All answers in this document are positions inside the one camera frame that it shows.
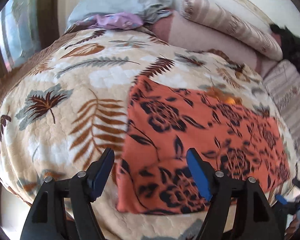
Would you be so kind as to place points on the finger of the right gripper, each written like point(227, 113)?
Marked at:
point(281, 199)

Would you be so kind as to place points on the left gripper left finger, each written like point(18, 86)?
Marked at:
point(62, 209)

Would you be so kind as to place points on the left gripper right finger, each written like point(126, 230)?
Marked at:
point(238, 208)

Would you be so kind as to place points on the orange black floral garment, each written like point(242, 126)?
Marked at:
point(152, 175)

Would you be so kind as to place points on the black clothes pile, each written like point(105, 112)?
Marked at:
point(290, 45)

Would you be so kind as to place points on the cream leaf-pattern fleece blanket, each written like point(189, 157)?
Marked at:
point(62, 108)

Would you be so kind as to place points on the pink bed sheet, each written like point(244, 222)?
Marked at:
point(180, 32)

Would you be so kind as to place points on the purple floral cloth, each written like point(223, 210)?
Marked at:
point(120, 20)

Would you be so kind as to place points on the striped beige bolster pillow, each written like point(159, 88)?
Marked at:
point(212, 15)

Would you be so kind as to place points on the grey-blue pillow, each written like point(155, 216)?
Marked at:
point(150, 11)

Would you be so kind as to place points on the dark wooden window frame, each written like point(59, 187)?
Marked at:
point(26, 27)

